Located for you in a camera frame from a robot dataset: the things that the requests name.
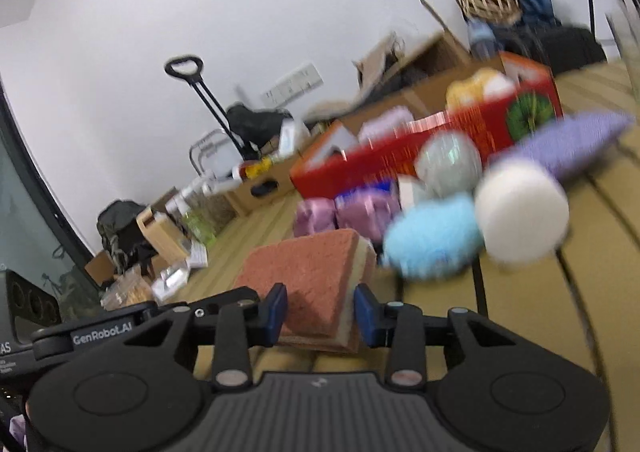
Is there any purple cloth pad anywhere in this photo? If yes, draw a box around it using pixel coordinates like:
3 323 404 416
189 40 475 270
492 112 637 183

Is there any pink plastic packet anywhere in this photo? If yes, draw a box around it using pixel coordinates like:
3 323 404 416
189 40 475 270
335 187 399 243
293 199 337 239

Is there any red and beige sponge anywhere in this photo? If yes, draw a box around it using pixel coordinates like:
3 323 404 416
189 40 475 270
234 229 377 356

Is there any red cardboard box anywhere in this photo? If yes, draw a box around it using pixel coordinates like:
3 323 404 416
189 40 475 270
290 52 564 203

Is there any clear drinking glass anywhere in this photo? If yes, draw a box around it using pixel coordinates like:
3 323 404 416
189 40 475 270
607 10 640 98

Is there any light blue fluffy sponge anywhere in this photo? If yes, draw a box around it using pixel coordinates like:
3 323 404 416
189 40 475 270
383 194 487 281

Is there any black box with round holes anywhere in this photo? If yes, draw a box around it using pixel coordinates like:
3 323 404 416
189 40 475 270
0 271 63 378

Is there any pale pink soft item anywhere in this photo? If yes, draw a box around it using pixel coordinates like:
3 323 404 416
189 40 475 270
357 106 417 143

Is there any black case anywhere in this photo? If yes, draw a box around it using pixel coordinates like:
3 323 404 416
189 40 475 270
499 24 609 78

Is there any light wooden box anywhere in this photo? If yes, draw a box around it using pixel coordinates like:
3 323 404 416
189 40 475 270
135 205 192 266

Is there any white wall socket strip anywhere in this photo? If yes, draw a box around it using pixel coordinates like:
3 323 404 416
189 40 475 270
259 62 324 105

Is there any black bag on trolley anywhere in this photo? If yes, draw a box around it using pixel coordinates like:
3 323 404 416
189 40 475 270
227 104 294 149

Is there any white round puff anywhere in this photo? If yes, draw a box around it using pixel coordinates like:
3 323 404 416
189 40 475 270
473 159 571 265

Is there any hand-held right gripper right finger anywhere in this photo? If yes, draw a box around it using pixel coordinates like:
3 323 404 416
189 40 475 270
354 284 517 391

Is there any black hand trolley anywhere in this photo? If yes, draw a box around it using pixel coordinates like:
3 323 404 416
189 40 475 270
164 55 262 169

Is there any small white box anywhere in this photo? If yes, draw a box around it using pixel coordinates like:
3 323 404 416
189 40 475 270
397 174 432 213

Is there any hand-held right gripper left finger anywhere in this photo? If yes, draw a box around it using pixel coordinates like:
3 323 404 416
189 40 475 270
122 283 289 393

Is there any grey-green soft ball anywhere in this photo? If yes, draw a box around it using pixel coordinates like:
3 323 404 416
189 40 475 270
414 131 484 198

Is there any white plastic packaging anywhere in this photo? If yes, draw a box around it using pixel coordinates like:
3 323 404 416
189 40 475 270
149 242 209 293

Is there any clear spray bottle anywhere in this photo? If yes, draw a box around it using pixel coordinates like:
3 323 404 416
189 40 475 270
164 181 217 243

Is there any yellow plush toy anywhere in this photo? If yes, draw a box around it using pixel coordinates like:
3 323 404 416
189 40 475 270
444 68 517 108

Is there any large brown cardboard box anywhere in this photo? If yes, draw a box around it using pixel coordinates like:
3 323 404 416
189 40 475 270
304 0 474 133

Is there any small cardboard box with hole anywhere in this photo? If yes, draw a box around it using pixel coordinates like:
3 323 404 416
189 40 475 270
224 152 302 218

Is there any black backpack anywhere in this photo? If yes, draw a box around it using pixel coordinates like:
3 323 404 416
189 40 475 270
97 200 152 263

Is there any clear jar of snacks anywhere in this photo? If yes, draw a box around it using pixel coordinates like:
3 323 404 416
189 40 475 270
99 266 154 311

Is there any blue bottle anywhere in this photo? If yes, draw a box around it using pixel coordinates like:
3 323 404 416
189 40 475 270
467 18 502 58

